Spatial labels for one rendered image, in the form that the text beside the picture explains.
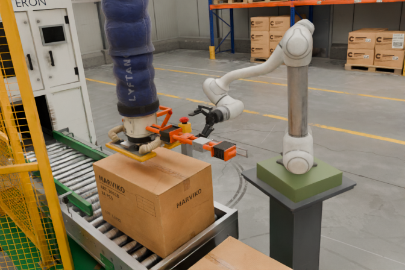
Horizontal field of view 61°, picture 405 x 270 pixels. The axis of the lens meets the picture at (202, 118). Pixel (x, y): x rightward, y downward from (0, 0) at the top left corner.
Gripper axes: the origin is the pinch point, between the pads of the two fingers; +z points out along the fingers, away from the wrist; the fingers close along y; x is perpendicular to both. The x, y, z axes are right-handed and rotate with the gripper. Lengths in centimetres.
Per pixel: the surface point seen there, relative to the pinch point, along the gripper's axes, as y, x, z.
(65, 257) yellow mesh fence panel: 83, 67, 57
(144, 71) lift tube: -31.5, 16.0, 14.4
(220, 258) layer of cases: 65, -24, 12
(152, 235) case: 53, 6, 32
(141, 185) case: 24.3, 9.4, 30.8
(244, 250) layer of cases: 65, -31, -1
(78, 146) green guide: 56, 166, -10
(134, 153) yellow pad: 9.5, 17.7, 27.1
